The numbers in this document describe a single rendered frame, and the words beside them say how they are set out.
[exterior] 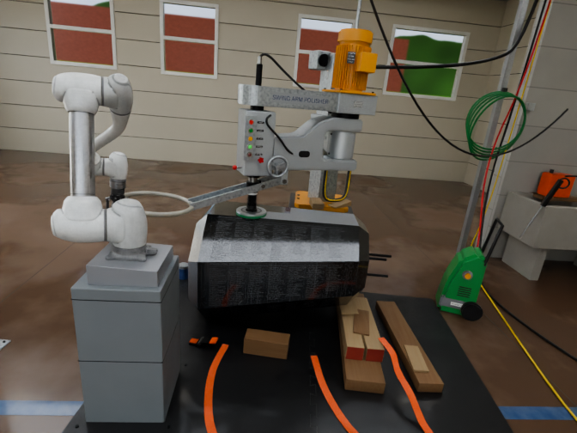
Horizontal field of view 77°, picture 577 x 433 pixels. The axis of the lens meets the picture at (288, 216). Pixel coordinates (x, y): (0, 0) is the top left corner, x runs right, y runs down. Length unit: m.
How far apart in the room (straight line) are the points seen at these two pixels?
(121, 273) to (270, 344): 1.16
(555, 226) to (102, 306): 4.16
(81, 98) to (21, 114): 8.19
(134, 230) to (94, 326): 0.48
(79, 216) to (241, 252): 1.06
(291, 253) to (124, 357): 1.15
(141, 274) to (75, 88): 0.87
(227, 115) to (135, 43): 2.34
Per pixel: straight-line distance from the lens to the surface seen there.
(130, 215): 1.84
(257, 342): 2.60
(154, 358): 2.04
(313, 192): 3.45
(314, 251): 2.49
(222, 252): 2.48
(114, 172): 2.35
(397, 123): 9.20
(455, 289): 3.51
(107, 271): 1.88
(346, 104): 2.62
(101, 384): 2.21
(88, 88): 1.92
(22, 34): 9.95
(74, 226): 1.86
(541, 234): 4.59
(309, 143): 2.56
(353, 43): 2.69
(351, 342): 2.58
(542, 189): 5.09
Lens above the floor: 1.71
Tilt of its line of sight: 18 degrees down
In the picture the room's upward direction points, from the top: 5 degrees clockwise
